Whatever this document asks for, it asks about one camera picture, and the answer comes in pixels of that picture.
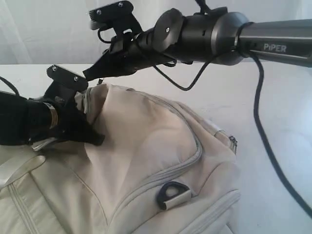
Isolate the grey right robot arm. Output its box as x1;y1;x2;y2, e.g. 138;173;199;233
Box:
83;1;312;81

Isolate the black right strap D-ring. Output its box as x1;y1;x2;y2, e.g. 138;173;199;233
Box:
156;180;192;211

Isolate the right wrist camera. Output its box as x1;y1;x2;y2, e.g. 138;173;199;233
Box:
89;0;143;36

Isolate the metal side zipper pull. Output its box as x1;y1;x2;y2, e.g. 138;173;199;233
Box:
229;136;238;154

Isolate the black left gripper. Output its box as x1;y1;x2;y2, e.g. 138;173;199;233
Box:
29;97;105;146

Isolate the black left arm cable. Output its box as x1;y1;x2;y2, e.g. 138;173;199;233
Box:
0;76;20;96

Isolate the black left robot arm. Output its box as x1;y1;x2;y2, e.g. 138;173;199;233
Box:
0;92;105;146

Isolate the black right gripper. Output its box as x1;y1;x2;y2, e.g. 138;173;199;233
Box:
83;36;176;81

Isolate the beige fabric duffel bag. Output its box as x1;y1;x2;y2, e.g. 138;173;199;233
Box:
0;84;240;234

